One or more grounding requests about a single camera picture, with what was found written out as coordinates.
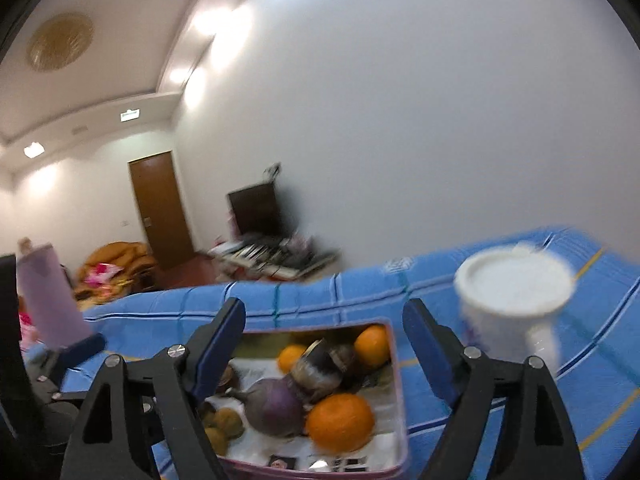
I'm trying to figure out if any black television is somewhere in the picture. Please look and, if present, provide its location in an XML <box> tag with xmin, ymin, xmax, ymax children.
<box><xmin>227</xmin><ymin>182</ymin><xmax>286</xmax><ymax>238</ymax></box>

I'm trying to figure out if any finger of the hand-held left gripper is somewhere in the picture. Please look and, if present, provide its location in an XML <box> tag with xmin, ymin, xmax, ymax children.
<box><xmin>47</xmin><ymin>334</ymin><xmax>107</xmax><ymax>381</ymax></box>

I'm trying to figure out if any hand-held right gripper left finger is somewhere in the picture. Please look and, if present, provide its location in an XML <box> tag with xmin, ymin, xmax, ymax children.
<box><xmin>60</xmin><ymin>297</ymin><xmax>247</xmax><ymax>480</ymax></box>

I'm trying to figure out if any brown wooden door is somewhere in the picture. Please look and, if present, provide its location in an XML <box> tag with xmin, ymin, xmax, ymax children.
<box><xmin>128</xmin><ymin>151</ymin><xmax>196</xmax><ymax>271</ymax></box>

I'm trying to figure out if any purple tumbler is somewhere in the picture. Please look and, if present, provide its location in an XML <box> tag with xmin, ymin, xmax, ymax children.
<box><xmin>15</xmin><ymin>242</ymin><xmax>93</xmax><ymax>348</ymax></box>

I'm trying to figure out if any printed paper leaflet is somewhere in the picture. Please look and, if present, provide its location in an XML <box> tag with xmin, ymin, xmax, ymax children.
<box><xmin>205</xmin><ymin>355</ymin><xmax>401</xmax><ymax>471</ymax></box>

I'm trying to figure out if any medium orange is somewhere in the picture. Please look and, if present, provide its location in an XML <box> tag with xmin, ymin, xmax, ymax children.
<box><xmin>354</xmin><ymin>325</ymin><xmax>391</xmax><ymax>368</ymax></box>

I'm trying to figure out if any pink floral cushion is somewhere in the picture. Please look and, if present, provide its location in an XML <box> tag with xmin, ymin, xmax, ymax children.
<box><xmin>19</xmin><ymin>310</ymin><xmax>41</xmax><ymax>348</ymax></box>
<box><xmin>85</xmin><ymin>262</ymin><xmax>121</xmax><ymax>286</ymax></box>

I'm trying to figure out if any pink metal tin box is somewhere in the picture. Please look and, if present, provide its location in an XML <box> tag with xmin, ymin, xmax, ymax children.
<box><xmin>200</xmin><ymin>317</ymin><xmax>410</xmax><ymax>473</ymax></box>

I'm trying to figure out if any small orange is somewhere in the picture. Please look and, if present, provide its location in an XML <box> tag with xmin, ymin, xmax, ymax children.
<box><xmin>277</xmin><ymin>344</ymin><xmax>308</xmax><ymax>375</ymax></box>

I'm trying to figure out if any orange leather armchair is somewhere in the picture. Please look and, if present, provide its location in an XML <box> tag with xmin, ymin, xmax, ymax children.
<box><xmin>75</xmin><ymin>241</ymin><xmax>158</xmax><ymax>301</ymax></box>

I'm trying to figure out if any white TV stand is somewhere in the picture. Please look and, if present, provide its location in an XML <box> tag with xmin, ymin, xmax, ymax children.
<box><xmin>207</xmin><ymin>235</ymin><xmax>341</xmax><ymax>281</ymax></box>

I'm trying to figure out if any white printed mug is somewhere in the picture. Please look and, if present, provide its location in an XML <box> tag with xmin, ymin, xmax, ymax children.
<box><xmin>454</xmin><ymin>242</ymin><xmax>578</xmax><ymax>376</ymax></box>

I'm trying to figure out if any small brown kiwi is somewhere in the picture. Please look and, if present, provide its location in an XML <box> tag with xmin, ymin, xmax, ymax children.
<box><xmin>212</xmin><ymin>407</ymin><xmax>246</xmax><ymax>438</ymax></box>
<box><xmin>202</xmin><ymin>427</ymin><xmax>228</xmax><ymax>458</ymax></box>

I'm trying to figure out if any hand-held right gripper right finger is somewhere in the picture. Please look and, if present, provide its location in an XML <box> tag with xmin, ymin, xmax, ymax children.
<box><xmin>402</xmin><ymin>298</ymin><xmax>586</xmax><ymax>480</ymax></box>

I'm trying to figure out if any gold ceiling medallion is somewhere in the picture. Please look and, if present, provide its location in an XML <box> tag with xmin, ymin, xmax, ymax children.
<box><xmin>26</xmin><ymin>12</ymin><xmax>95</xmax><ymax>68</ymax></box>

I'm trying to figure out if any large orange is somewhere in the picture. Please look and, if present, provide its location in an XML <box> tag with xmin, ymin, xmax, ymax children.
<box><xmin>305</xmin><ymin>392</ymin><xmax>376</xmax><ymax>453</ymax></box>

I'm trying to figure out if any blue plaid bedsheet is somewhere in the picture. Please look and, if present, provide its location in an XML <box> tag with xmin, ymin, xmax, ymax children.
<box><xmin>20</xmin><ymin>225</ymin><xmax>640</xmax><ymax>480</ymax></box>

